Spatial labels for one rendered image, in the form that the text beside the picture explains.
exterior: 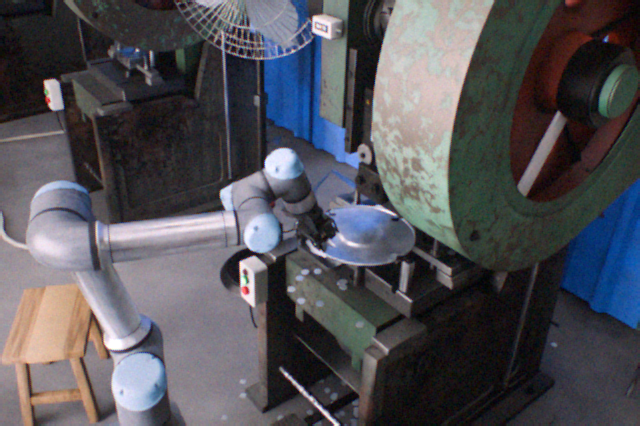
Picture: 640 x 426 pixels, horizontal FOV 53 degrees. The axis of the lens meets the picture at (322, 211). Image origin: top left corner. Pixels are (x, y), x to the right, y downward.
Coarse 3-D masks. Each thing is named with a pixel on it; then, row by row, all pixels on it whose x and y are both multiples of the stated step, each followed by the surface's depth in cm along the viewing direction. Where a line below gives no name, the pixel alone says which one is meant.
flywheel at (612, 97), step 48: (576, 0) 121; (624, 0) 130; (576, 48) 118; (624, 48) 116; (528, 96) 123; (576, 96) 117; (624, 96) 118; (528, 144) 130; (576, 144) 145; (528, 192) 140
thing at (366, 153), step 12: (372, 96) 159; (372, 108) 161; (372, 120) 162; (372, 132) 164; (372, 144) 165; (360, 156) 168; (372, 156) 166; (360, 168) 167; (372, 168) 165; (360, 180) 167; (372, 180) 165; (372, 192) 165; (384, 192) 164
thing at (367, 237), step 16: (336, 208) 184; (352, 208) 185; (368, 208) 186; (352, 224) 177; (368, 224) 177; (384, 224) 178; (400, 224) 179; (336, 240) 171; (352, 240) 170; (368, 240) 170; (384, 240) 172; (400, 240) 172; (336, 256) 165; (352, 256) 165; (368, 256) 165; (384, 256) 165
